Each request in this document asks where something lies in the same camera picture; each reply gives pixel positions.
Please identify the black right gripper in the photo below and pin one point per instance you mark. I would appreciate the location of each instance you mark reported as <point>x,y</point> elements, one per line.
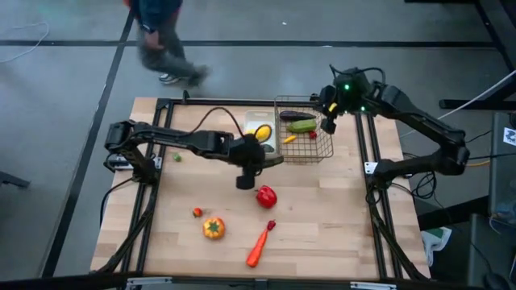
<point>348,94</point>

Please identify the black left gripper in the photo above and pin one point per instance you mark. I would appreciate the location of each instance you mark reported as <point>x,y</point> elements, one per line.
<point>246,155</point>

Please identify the dark green avocado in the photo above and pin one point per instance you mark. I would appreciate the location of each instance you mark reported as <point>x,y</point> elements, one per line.
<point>268,148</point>

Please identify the large red bell pepper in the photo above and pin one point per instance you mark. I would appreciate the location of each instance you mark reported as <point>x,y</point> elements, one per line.
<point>266,197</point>

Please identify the light green bumpy vegetable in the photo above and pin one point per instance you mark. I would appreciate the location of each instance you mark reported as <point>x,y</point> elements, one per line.
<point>302,126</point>

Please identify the small red strawberry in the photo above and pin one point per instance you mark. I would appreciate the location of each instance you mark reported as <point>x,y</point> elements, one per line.
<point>313,134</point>

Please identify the dark purple eggplant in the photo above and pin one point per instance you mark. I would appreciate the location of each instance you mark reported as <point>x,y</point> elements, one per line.
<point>296,115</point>

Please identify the small dark red pepper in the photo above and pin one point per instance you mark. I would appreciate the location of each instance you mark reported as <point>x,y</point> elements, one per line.
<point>271,224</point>

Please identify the orange carrot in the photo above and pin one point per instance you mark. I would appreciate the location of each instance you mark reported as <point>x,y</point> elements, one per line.
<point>258,249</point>

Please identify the orange tomato with green stem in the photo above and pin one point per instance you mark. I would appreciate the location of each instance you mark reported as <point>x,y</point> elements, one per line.
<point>213,228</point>

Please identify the small orange-red fruit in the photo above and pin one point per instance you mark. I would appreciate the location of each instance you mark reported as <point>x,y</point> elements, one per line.
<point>197,212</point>

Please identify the small green fruit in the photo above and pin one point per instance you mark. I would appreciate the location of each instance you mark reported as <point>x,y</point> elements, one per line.
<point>177,157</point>

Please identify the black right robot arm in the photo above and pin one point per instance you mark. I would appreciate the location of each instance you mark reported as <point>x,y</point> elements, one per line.
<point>423,121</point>

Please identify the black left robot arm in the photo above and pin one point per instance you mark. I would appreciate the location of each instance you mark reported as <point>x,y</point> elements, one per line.
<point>181,139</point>

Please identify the small yellow tag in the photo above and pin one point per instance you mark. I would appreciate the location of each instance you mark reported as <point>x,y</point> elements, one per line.
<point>333,107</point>

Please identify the black furniture base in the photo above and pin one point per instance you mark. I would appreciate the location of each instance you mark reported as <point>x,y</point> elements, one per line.
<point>463,104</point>

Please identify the person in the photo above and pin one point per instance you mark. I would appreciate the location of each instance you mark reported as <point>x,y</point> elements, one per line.
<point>161,40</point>

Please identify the white printed tag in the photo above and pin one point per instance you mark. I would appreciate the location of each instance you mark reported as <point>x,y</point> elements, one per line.
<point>510,136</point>

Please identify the white and green bag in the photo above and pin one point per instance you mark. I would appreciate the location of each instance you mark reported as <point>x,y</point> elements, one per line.
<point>435,241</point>

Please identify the grey cabinet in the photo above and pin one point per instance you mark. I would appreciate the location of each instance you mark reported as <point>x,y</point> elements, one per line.
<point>502,181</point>

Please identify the black floor object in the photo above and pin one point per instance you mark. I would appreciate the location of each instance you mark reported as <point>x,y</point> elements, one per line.
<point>12,180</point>

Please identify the black aluminium table frame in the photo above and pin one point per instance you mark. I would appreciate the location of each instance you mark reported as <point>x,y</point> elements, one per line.
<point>193,102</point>

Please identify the silver aluminium bracket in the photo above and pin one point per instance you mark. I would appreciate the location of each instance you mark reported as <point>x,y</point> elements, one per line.
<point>373,286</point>
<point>149,280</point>

